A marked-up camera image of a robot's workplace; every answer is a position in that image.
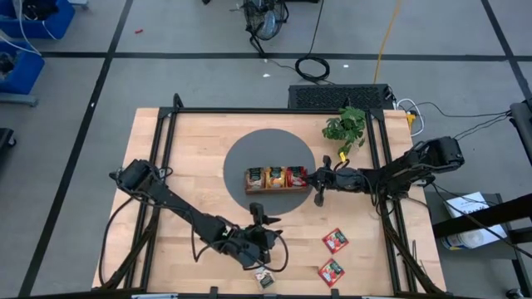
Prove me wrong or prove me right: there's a black stand crossbar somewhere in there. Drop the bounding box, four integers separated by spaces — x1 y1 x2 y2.
431 194 532 246

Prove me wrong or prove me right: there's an orange tea packet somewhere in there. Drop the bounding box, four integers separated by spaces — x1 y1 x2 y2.
265 166 288 189

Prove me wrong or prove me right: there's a potted green plant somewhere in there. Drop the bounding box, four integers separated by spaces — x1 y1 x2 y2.
322 105 367 158

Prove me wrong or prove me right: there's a white printed paper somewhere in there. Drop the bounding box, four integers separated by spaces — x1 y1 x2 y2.
441 191 510 251

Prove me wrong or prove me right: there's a yellow cable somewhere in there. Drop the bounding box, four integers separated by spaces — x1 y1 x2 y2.
372 0 405 85

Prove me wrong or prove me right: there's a grey round mat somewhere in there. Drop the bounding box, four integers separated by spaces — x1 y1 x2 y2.
223 128 318 216

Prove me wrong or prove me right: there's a beige cinnamon apple tea packet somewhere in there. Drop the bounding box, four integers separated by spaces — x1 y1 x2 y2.
245 167 267 190
254 267 277 291

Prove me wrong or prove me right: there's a black aluminium table frame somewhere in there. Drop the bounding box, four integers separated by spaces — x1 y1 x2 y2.
91 93 448 299

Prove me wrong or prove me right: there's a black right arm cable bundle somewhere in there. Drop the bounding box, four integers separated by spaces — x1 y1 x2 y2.
377 197 444 295

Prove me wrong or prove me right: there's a blue plastic bin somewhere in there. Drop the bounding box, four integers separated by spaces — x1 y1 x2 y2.
0 40 46 96
0 0 76 41

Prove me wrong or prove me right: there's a black floor fan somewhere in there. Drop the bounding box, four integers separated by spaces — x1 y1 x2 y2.
242 0 291 42

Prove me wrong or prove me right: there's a black coiled floor cable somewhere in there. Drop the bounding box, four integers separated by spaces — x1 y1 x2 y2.
293 55 332 84

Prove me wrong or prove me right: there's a black perforated computer case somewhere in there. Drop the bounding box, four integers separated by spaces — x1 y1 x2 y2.
287 83 397 111

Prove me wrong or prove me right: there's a white cable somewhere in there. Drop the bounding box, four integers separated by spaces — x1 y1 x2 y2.
395 98 426 138

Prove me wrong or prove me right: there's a red tea packet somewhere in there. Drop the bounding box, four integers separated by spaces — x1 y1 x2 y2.
286 165 308 189
317 257 346 288
321 228 350 255

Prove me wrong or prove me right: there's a black left arm cable bundle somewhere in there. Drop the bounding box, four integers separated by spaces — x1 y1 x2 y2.
98 191 164 291

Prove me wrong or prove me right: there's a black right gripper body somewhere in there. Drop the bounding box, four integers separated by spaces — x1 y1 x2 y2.
314 155 367 208

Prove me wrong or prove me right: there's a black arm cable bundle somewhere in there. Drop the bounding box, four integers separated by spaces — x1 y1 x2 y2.
98 191 164 291
377 197 444 295

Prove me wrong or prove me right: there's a wooden three-compartment tray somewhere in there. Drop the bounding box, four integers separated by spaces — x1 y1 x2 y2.
244 165 311 196

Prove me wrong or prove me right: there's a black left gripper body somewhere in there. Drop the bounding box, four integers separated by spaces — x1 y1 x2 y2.
226 202 272 271

